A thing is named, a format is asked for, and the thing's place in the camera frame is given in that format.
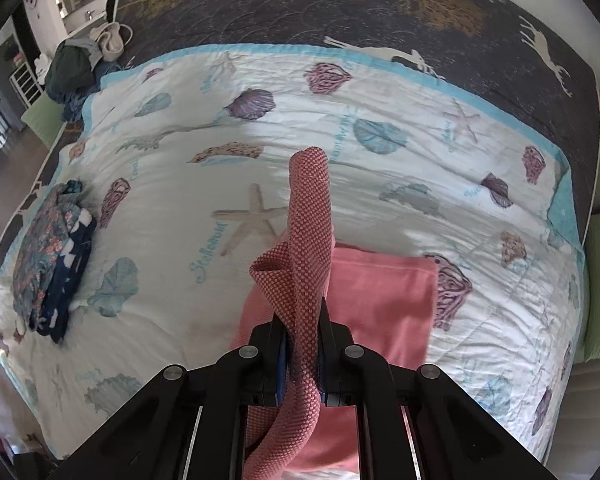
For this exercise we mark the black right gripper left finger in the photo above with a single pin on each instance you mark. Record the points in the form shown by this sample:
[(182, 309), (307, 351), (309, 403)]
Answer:
[(188, 424)]

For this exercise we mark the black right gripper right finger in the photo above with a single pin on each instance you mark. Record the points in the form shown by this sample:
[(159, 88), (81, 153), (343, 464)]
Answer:
[(414, 424)]

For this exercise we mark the pink knit garment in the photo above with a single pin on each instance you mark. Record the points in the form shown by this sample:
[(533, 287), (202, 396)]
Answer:
[(387, 302)]

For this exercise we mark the dark green clothes pile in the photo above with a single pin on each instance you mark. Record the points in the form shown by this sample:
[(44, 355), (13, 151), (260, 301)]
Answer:
[(72, 68)]

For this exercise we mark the navy white print folded garment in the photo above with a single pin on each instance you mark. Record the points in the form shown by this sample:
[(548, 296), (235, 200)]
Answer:
[(53, 316)]

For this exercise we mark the floral teal folded garment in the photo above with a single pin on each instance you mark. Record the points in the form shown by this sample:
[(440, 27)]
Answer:
[(41, 246)]

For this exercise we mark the white seashell print quilt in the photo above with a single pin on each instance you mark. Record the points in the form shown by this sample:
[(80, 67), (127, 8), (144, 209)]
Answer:
[(136, 253)]

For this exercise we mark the green cushion left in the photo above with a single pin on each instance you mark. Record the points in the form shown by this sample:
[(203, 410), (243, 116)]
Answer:
[(44, 119)]

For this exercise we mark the dark deer print bedspread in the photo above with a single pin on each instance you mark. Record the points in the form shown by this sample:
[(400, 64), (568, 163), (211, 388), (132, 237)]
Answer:
[(491, 48)]

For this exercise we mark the white woven bag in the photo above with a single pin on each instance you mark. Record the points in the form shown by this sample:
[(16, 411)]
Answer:
[(111, 39)]

